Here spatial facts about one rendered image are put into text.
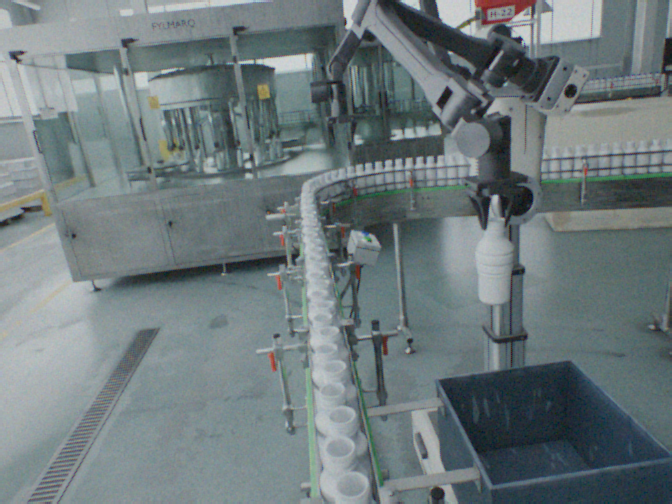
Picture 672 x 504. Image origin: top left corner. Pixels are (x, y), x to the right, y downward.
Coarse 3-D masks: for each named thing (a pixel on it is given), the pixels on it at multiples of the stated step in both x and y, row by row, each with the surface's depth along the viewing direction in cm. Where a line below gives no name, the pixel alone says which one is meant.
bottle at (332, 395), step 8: (328, 384) 69; (336, 384) 69; (320, 392) 67; (328, 392) 69; (336, 392) 70; (344, 392) 68; (320, 400) 68; (328, 400) 66; (336, 400) 66; (344, 400) 67; (328, 408) 67; (352, 408) 70; (320, 416) 68; (320, 424) 67; (320, 432) 68; (328, 432) 67; (320, 440) 68; (320, 448) 69
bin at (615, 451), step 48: (480, 384) 105; (528, 384) 106; (576, 384) 104; (480, 432) 109; (528, 432) 110; (576, 432) 107; (624, 432) 89; (432, 480) 80; (480, 480) 79; (528, 480) 75; (576, 480) 75; (624, 480) 77
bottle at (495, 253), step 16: (496, 224) 88; (480, 240) 92; (496, 240) 88; (480, 256) 90; (496, 256) 88; (512, 256) 89; (480, 272) 92; (496, 272) 89; (480, 288) 93; (496, 288) 90; (496, 304) 92
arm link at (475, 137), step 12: (468, 84) 83; (480, 84) 84; (480, 96) 82; (480, 108) 82; (468, 120) 77; (480, 120) 78; (492, 120) 79; (456, 132) 78; (468, 132) 77; (480, 132) 76; (492, 132) 76; (468, 144) 77; (480, 144) 76; (492, 144) 77; (468, 156) 78; (480, 156) 77
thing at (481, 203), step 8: (472, 192) 87; (480, 192) 86; (472, 200) 90; (480, 200) 84; (488, 200) 84; (480, 208) 86; (488, 208) 86; (480, 216) 90; (488, 216) 87; (480, 224) 90
